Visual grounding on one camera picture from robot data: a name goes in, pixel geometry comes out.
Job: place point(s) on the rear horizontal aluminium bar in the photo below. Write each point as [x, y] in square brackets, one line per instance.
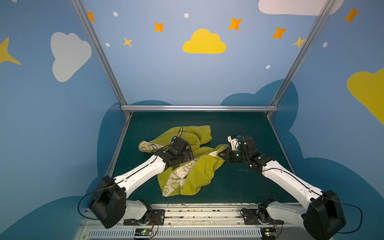
[149, 108]

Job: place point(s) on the aluminium rail base frame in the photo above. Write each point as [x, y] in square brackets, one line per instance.
[193, 222]

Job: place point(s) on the right controller board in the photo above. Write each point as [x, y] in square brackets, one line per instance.
[268, 234]

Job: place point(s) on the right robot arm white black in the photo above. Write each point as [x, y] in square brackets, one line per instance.
[320, 213]

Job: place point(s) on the green jacket with printed lining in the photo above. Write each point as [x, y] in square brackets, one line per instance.
[190, 177]

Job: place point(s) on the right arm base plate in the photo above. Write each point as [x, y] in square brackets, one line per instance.
[258, 217]

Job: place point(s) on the left controller board green led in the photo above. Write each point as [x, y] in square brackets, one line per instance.
[142, 234]

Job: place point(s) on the right aluminium frame post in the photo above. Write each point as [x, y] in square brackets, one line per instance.
[304, 50]

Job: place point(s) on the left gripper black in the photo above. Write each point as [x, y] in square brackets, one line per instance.
[186, 148]

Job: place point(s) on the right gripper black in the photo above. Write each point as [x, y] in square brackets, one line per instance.
[237, 154]

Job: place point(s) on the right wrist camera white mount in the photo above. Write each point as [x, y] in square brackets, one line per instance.
[234, 142]

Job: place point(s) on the left aluminium frame post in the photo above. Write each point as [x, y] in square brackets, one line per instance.
[88, 26]

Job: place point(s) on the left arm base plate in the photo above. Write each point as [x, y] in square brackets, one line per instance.
[156, 217]

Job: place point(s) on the aluminium frame post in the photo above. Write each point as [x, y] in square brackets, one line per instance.
[304, 50]
[88, 26]

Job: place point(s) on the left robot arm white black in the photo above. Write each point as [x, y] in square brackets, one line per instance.
[109, 202]

